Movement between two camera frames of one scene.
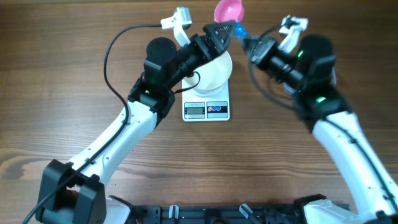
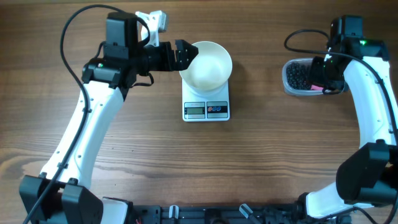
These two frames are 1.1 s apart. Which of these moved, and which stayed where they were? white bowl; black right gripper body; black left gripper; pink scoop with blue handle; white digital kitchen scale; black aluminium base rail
Moved: black left gripper; pink scoop with blue handle; black right gripper body
Stayed: white bowl; black aluminium base rail; white digital kitchen scale
